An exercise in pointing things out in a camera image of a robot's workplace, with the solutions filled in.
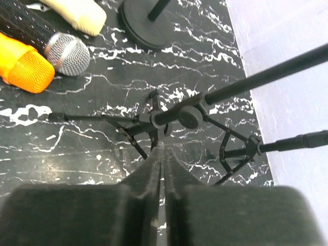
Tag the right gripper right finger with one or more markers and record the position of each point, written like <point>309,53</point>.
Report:
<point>201,214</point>

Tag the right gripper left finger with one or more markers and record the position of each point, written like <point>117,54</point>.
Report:
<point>122,214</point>

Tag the silver mesh studio microphone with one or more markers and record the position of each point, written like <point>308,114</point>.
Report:
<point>65,52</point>

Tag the orange microphone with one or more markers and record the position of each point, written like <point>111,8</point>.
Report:
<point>22,66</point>

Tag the cream mic round stand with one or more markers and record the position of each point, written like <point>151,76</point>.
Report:
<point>146,24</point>

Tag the cream microphone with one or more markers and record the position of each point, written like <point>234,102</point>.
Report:
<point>85,16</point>

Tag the black tripod mic stand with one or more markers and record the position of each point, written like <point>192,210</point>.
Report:
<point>254,146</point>

